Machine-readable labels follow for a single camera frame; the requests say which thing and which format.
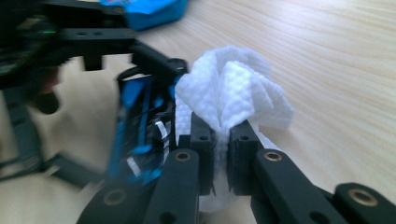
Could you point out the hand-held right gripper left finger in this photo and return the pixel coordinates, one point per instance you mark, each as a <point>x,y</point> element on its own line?
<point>205,161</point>

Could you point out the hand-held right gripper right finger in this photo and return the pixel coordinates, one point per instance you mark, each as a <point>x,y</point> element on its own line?
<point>241,165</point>

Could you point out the blue wet wipes pack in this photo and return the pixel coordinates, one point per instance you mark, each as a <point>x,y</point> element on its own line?
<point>155,12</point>

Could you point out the blue toy car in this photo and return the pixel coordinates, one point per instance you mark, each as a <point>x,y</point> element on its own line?
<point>137,124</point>

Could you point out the white wet wipe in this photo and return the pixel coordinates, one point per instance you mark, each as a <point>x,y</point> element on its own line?
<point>236,90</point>

